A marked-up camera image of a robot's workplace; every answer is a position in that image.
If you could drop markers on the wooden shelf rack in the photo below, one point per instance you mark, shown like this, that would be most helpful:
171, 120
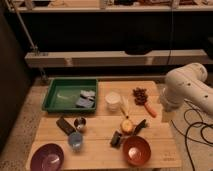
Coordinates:
111, 41

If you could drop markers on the grey crumpled cloth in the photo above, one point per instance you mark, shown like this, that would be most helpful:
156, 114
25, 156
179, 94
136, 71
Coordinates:
88, 94

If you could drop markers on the dark small block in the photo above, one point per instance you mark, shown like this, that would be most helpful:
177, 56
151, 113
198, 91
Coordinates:
115, 141

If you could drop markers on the white plastic cup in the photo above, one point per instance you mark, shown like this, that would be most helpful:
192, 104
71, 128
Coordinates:
113, 100

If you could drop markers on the green plastic tray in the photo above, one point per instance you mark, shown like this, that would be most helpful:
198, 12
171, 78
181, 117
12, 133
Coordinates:
63, 94

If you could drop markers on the small metal cup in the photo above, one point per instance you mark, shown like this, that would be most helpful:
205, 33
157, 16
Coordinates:
80, 124

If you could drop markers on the orange carrot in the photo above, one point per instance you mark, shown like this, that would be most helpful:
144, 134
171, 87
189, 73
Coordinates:
150, 110

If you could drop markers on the yellow round fruit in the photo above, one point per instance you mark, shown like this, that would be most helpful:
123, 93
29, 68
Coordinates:
127, 126

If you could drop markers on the dark eggplant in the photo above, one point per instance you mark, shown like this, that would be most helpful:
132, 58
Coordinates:
141, 125

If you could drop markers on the purple bowl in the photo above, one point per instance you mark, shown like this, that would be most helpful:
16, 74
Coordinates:
48, 157

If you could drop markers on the orange bowl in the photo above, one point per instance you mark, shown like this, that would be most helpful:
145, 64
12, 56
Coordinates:
136, 151

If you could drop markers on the dark brown rectangular bar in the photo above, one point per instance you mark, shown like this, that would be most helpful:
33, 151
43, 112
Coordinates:
65, 126

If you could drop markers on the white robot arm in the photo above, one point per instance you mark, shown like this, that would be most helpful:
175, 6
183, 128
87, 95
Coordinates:
187, 82

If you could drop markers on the bunch of dark grapes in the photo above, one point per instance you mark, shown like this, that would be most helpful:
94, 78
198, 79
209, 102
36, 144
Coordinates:
140, 96

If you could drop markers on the blue glass cup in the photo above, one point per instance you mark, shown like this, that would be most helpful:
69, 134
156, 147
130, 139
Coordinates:
75, 140

